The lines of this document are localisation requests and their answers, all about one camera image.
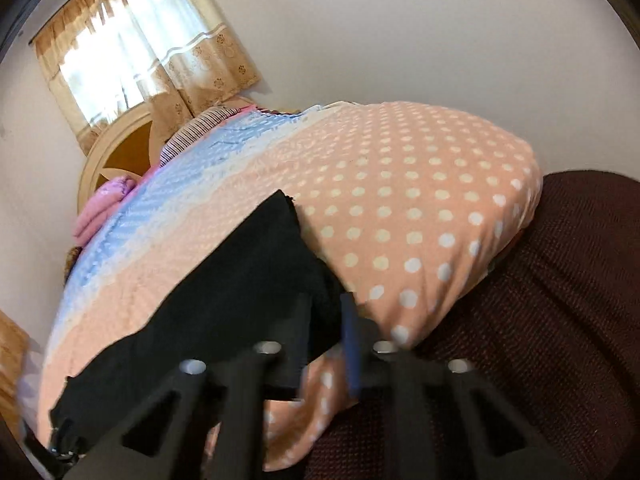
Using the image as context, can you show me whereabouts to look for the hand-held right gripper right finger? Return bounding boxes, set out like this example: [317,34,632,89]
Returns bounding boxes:
[340,292,572,480]

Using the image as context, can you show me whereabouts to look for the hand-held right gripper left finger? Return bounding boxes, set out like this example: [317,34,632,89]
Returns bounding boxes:
[60,292,314,480]

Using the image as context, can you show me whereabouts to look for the black pants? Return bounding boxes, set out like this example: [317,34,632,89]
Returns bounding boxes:
[48,189,351,466]

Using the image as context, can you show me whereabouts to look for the polka dot bed blanket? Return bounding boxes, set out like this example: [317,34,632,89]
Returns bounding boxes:
[37,101,545,473]

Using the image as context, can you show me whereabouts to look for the person's maroon knit clothing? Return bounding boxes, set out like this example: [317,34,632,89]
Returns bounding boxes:
[305,170,640,480]

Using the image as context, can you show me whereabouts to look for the striped pillow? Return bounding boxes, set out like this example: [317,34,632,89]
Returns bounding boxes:
[159,107,241,168]

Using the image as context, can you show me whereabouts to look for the folded pink blanket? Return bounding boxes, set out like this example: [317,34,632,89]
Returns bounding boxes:
[72,175,143,241]

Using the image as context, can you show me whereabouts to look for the brown plush item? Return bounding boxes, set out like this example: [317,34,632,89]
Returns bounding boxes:
[62,245,84,282]

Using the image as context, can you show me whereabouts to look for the cream wooden headboard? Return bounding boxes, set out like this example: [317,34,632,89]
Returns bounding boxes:
[77,95,256,216]

